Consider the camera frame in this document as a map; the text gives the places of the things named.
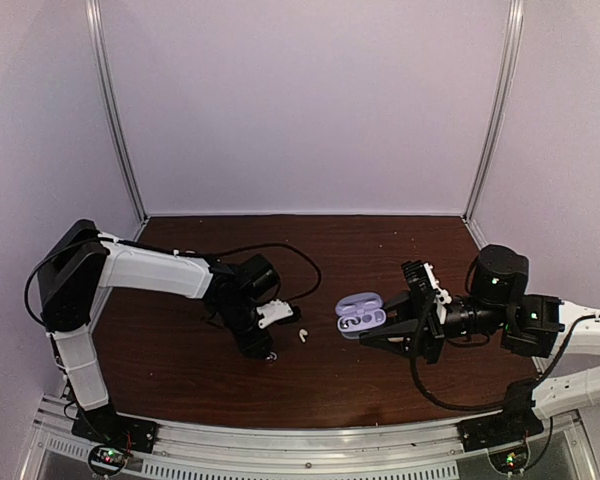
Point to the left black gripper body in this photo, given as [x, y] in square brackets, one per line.
[234, 317]

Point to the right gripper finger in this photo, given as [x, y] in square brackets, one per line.
[396, 338]
[398, 301]

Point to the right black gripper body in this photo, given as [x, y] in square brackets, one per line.
[432, 343]

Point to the purple earbud charging case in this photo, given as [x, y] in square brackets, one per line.
[368, 306]

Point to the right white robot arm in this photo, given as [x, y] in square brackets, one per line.
[562, 332]

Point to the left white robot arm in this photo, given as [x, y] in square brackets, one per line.
[87, 261]

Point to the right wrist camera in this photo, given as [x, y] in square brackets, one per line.
[425, 289]

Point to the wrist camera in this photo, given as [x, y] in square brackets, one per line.
[277, 311]
[425, 289]

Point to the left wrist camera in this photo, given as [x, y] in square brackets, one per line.
[277, 311]

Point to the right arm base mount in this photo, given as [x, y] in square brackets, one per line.
[514, 423]

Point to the front aluminium rail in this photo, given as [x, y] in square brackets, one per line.
[429, 450]

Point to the right aluminium frame post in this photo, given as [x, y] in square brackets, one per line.
[508, 63]

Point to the aluminium frame post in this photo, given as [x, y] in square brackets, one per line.
[508, 63]
[112, 114]

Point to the left aluminium frame post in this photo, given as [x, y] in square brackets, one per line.
[112, 114]

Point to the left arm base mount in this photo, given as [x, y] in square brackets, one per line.
[104, 425]

